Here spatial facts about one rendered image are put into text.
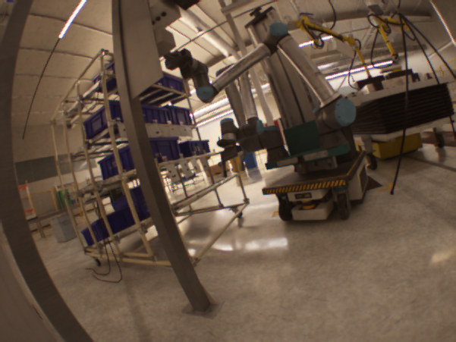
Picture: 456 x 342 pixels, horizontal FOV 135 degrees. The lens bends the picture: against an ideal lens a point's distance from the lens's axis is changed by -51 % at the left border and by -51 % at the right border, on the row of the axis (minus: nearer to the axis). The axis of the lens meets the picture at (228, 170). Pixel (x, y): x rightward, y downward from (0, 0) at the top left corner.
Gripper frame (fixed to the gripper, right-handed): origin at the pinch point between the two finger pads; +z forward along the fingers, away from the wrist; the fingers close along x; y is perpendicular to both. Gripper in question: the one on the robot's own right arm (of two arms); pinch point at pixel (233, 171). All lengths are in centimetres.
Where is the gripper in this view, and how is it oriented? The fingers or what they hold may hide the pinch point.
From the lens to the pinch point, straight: 108.5
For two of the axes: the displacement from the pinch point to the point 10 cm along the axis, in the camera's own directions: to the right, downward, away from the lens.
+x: -7.1, 3.0, 6.4
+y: 7.0, 1.6, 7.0
